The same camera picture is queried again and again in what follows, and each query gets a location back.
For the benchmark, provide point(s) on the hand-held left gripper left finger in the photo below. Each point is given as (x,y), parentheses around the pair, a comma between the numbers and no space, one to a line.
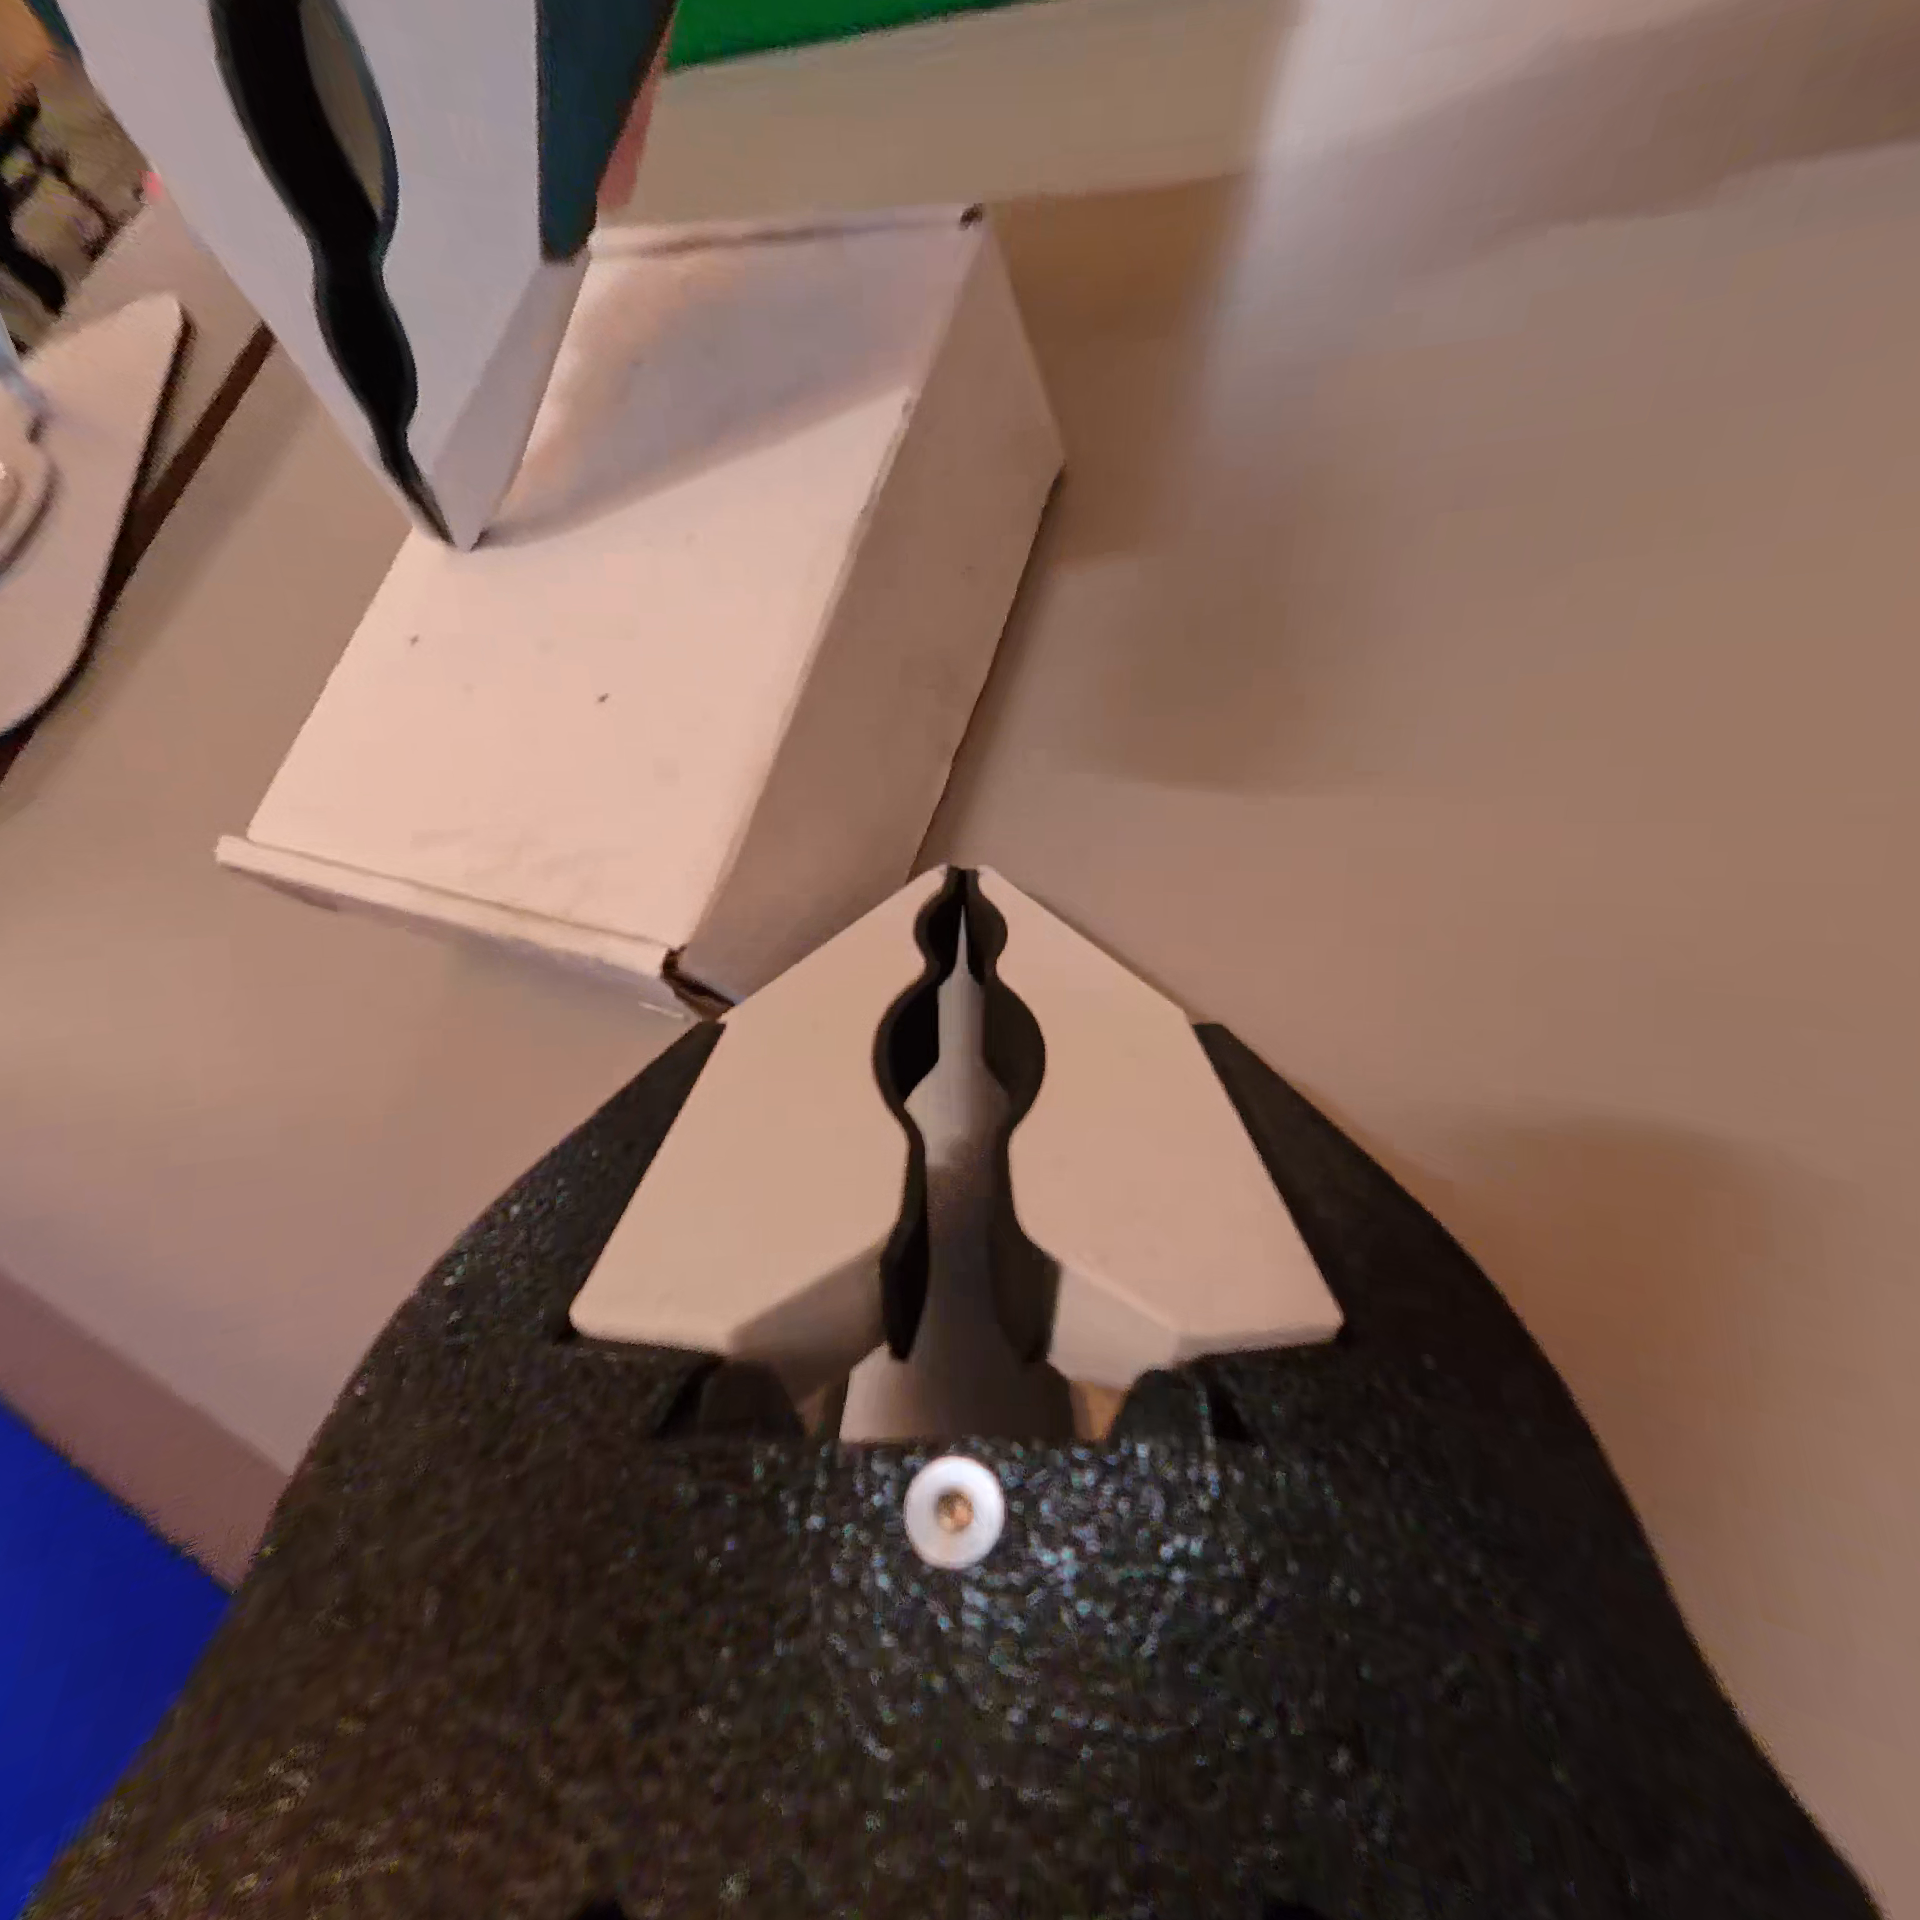
(748,1201)

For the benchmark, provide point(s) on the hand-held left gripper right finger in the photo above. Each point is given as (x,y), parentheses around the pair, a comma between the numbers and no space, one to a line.
(1170,1201)

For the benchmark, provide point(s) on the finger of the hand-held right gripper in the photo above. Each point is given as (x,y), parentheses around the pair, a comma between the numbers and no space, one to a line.
(466,182)
(166,104)

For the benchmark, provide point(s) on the green plastic bin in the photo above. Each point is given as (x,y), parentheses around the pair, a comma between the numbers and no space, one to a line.
(840,27)

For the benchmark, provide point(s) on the white cardboard mailer box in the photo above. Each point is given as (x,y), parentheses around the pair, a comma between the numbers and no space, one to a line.
(630,630)

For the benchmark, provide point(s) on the blue plastic bin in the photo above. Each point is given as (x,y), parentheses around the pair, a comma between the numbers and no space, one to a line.
(76,1649)

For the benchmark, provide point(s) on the white stand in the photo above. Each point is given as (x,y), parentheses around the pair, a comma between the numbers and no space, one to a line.
(89,493)

